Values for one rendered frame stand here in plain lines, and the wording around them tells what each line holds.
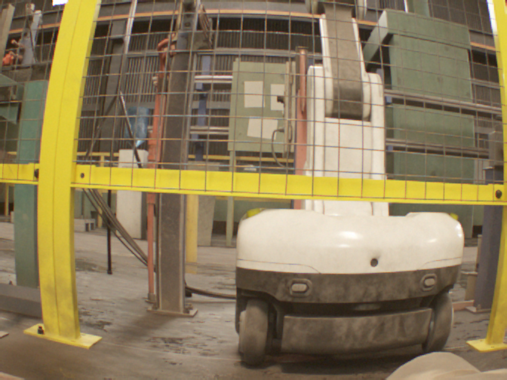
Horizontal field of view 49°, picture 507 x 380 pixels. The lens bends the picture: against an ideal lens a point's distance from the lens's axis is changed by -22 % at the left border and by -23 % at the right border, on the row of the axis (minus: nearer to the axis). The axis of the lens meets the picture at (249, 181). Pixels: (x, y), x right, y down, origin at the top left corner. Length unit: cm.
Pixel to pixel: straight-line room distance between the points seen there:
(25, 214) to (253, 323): 112
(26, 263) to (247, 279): 108
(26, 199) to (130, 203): 522
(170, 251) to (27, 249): 56
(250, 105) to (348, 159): 561
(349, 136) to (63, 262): 90
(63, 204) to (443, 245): 87
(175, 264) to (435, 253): 107
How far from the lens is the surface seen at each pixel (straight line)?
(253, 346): 139
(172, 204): 219
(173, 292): 221
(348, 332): 132
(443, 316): 145
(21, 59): 244
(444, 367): 42
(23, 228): 226
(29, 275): 227
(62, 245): 151
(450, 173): 1018
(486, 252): 224
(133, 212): 741
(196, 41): 225
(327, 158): 189
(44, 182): 152
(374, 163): 189
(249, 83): 751
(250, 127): 744
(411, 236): 134
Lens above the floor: 35
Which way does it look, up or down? 3 degrees up
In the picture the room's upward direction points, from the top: 3 degrees clockwise
